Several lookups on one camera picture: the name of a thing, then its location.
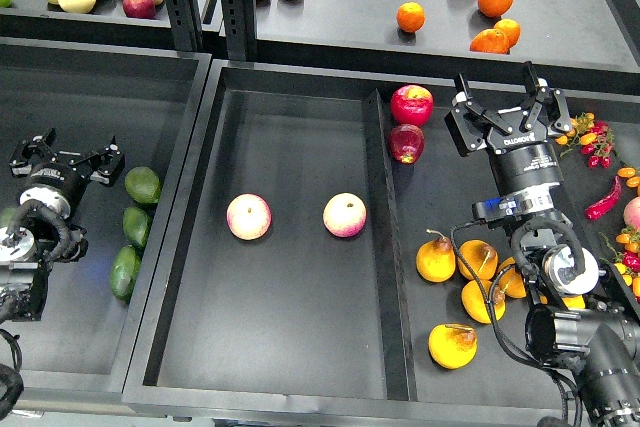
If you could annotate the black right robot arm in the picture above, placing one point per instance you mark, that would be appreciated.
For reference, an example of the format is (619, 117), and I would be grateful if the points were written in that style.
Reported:
(582, 326)

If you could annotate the cherry tomato bunch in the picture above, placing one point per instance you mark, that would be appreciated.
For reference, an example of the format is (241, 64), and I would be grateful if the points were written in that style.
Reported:
(625, 256)
(591, 137)

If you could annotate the black left tray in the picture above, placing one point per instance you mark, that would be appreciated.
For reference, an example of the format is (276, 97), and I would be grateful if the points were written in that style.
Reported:
(78, 354)

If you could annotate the orange on shelf centre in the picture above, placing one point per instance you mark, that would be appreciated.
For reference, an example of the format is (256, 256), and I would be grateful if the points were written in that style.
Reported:
(410, 17)

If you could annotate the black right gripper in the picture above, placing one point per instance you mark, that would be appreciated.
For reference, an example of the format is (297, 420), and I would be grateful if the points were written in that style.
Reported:
(521, 159)

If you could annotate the central yellow pear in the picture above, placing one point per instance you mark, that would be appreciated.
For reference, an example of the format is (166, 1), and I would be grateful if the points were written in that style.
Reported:
(511, 283)

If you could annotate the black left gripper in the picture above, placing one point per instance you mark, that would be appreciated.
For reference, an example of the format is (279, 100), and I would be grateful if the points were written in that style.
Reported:
(59, 181)

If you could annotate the red chili pepper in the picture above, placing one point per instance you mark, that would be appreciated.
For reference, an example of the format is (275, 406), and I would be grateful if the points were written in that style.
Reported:
(598, 209)

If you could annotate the orange on shelf bottom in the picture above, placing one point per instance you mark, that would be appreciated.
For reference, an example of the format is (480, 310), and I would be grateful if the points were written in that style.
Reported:
(490, 41)

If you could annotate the orange cherry tomatoes pair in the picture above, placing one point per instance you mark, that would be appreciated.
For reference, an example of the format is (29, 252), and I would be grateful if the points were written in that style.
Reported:
(630, 176)

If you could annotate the far left green avocado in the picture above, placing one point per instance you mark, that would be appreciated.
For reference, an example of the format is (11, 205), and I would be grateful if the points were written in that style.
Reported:
(6, 214)

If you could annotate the lower cherry tomato bunch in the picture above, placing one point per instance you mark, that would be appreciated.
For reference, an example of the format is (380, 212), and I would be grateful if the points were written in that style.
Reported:
(625, 256)

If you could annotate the pink peach at right edge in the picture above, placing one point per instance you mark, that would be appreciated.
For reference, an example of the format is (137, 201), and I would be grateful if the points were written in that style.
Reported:
(631, 213)

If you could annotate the dark red apple on shelf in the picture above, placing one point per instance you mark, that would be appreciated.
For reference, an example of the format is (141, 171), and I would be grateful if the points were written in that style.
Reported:
(139, 9)

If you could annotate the green avocado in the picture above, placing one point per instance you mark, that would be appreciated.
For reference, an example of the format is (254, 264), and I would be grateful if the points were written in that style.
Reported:
(124, 273)
(143, 185)
(136, 224)
(6, 214)

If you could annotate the bright red apple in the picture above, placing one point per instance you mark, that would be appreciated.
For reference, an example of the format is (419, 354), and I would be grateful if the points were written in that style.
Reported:
(412, 104)

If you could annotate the left pink peach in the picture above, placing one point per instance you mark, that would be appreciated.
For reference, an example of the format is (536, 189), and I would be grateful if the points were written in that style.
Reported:
(248, 216)

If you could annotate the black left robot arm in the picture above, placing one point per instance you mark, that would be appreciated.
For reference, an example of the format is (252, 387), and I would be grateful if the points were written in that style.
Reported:
(48, 225)

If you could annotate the middle green avocado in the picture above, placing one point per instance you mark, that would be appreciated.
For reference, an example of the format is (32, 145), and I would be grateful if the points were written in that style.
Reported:
(136, 224)

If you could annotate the orange on shelf lower right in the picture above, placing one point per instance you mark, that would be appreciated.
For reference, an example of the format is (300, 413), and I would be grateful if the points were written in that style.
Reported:
(511, 29)

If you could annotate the bottom green avocado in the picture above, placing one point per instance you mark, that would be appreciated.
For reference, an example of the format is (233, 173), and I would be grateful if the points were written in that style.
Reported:
(124, 273)

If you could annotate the top green avocado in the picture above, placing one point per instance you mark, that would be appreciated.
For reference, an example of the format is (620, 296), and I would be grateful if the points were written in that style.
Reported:
(143, 185)

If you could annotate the upper cherry tomato bunch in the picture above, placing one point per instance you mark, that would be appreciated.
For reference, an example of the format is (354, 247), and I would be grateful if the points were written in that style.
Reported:
(591, 137)

